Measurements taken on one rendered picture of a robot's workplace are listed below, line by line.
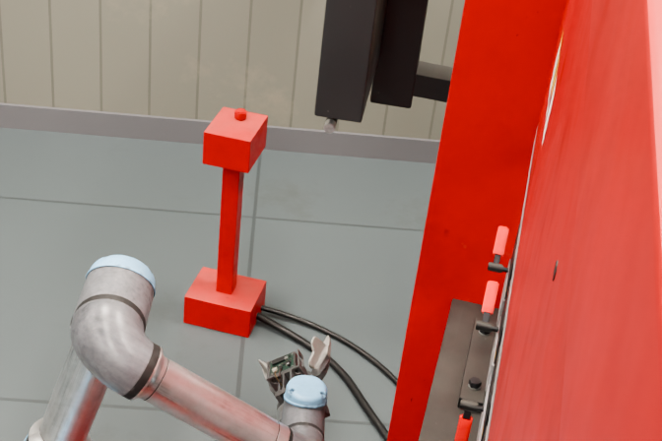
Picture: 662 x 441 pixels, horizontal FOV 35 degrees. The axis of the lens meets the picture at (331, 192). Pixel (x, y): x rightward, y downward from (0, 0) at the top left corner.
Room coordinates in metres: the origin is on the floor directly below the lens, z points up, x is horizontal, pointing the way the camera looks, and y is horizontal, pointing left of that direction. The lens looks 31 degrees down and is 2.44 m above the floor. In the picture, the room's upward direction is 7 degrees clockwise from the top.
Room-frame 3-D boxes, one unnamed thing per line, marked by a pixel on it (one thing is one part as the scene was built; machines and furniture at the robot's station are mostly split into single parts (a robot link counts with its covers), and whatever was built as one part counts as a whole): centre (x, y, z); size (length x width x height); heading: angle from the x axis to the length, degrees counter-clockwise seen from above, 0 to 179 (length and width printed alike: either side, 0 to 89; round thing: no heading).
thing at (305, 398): (1.40, 0.00, 1.14); 0.11 x 0.08 x 0.11; 4
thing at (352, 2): (2.57, -0.01, 1.42); 0.45 x 0.12 x 0.36; 175
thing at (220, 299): (3.09, 0.34, 0.42); 0.25 x 0.20 x 0.83; 80
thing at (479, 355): (1.90, -0.38, 0.89); 0.30 x 0.05 x 0.03; 170
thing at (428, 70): (2.62, -0.29, 1.18); 0.40 x 0.24 x 0.07; 170
